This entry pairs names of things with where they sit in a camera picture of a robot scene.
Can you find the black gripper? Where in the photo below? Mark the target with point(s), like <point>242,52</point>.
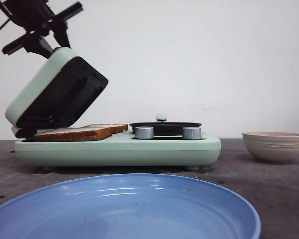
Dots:
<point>38,20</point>

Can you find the mint green hinged lid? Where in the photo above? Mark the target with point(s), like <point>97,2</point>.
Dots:
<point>57,96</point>

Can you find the white bread slice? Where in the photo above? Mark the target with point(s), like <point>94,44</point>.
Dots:
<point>73,134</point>
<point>114,127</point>

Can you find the beige ribbed bowl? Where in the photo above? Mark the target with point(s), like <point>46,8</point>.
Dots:
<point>272,147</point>

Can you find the mint green breakfast maker base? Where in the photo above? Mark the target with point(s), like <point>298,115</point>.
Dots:
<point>122,149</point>

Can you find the left silver control knob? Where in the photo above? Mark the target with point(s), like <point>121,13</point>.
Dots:
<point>144,132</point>

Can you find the silver control knob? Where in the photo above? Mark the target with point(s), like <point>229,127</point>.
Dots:
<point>144,132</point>
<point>191,133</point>

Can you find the black round frying pan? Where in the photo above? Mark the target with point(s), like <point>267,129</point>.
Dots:
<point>162,127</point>

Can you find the right silver control knob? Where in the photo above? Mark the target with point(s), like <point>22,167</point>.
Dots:
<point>191,133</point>

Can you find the blue round plate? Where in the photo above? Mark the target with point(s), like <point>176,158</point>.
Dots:
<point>130,206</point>

